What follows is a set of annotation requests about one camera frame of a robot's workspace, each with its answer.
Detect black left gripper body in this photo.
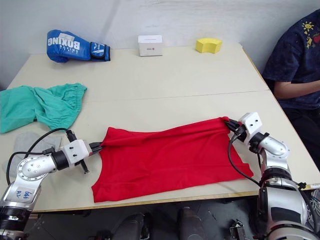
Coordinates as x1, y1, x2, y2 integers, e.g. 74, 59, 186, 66
79, 141, 99, 175

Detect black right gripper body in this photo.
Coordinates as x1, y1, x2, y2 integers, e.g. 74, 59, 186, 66
229, 119, 248, 144

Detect red t-shirt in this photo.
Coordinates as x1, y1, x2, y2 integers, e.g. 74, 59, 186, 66
91, 116, 255, 203

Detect green shorts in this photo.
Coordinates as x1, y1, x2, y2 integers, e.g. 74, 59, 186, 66
0, 82, 88, 135

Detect person in navy print shirt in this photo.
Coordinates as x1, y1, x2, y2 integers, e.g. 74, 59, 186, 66
261, 9, 320, 173

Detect grey sock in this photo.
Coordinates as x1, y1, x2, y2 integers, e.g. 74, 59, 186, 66
1, 153, 29, 174
13, 132, 63, 158

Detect yellow curved sponge block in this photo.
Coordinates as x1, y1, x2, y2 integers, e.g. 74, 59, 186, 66
195, 37, 223, 54

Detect dark rounded shape under table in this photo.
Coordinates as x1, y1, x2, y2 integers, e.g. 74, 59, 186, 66
176, 206, 217, 240
109, 212, 152, 240

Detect blue boxing glove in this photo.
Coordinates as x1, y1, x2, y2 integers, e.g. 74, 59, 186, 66
46, 29, 112, 64

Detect white cardboard box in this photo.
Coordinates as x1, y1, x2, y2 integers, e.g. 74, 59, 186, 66
137, 34, 164, 58

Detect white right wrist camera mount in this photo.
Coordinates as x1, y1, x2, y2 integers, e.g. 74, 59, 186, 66
238, 112, 263, 147

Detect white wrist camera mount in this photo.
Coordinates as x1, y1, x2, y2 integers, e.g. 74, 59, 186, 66
238, 112, 263, 147
61, 139, 90, 167

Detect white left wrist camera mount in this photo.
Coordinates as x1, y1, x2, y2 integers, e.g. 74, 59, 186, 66
61, 139, 90, 167

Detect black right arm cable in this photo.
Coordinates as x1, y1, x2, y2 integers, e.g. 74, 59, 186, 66
227, 133, 262, 187

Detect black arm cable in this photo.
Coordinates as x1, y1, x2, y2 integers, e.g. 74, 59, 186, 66
227, 133, 262, 187
6, 127, 76, 186

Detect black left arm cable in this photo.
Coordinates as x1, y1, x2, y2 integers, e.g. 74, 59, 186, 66
6, 127, 76, 186

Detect small black metal bracket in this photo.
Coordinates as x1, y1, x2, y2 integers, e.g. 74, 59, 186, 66
229, 218, 251, 240

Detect bundle of thin wires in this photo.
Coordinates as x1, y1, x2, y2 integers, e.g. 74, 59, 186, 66
308, 188, 320, 230

